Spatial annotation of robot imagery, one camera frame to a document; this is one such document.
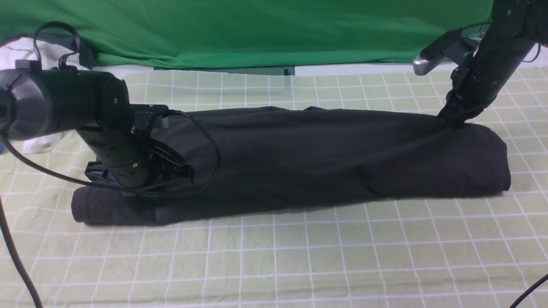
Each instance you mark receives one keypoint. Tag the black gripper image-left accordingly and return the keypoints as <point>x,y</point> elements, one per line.
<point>132,161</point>

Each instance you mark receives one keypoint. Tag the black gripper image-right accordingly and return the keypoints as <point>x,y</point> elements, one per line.
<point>478,81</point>

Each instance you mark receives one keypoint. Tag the dark gray long-sleeve shirt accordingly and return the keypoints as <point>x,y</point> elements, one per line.
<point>275,159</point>

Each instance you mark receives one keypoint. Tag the crumpled white shirt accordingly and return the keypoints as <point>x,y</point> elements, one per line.
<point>40,103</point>

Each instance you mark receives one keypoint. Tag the dark gray garment behind pile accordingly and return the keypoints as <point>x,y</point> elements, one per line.
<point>52,46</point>

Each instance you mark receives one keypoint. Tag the green backdrop cloth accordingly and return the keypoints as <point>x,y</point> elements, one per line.
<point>248,33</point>

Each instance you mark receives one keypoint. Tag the green checkered tablecloth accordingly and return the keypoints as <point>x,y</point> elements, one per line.
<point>466,253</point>

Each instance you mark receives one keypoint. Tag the black wrist camera image-left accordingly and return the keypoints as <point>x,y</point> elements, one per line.
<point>148,117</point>

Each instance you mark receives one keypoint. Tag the silver wrist camera image-right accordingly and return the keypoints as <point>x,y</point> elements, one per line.
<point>451,45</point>

